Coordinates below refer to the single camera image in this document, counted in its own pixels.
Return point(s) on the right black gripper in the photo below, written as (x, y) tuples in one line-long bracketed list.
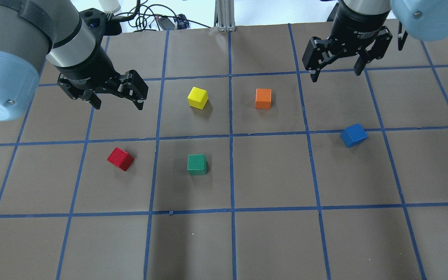
[(358, 24)]

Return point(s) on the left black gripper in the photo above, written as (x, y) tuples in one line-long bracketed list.
[(88, 66)]

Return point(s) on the red wooden block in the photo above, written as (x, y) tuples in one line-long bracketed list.
[(121, 159)]

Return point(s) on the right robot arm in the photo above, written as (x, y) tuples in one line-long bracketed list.
[(424, 20)]

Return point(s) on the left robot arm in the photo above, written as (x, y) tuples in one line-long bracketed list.
[(35, 31)]

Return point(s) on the blue wooden block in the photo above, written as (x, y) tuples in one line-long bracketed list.
[(353, 135)]

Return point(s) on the yellow wooden block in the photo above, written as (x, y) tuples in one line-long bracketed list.
[(197, 98)]

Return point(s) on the orange wooden block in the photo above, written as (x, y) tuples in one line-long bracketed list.
[(263, 98)]

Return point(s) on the green wooden block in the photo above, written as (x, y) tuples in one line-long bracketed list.
[(197, 164)]

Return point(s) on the white cup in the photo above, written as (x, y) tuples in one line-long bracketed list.
[(110, 6)]

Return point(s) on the black power adapter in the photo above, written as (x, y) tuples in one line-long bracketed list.
[(165, 23)]

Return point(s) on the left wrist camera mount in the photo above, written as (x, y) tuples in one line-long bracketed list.
[(101, 23)]

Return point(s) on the aluminium frame post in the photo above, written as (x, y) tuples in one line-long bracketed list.
[(224, 18)]

